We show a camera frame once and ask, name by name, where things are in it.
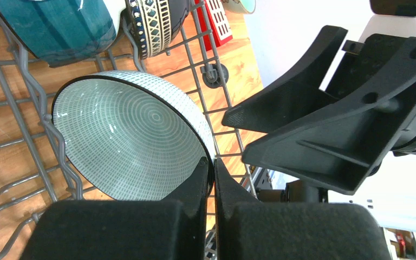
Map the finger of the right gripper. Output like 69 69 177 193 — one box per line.
242 36 416 196
222 25 348 133

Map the grey wire dish rack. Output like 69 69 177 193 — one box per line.
0 1 252 259

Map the mint green flower bowl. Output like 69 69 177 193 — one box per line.
222 0 256 14

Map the light teal checked bowl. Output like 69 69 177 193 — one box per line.
51 70 216 200

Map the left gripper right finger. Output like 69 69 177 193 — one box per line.
214 158 391 259

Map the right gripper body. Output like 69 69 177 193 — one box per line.
324 32 416 160

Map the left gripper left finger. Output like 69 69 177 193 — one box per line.
21 157 209 259

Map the dark patterned bowl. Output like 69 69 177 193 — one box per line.
125 0 191 60

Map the teal white bowl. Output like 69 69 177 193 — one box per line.
0 0 126 68

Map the red toy brick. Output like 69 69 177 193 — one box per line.
196 0 233 50

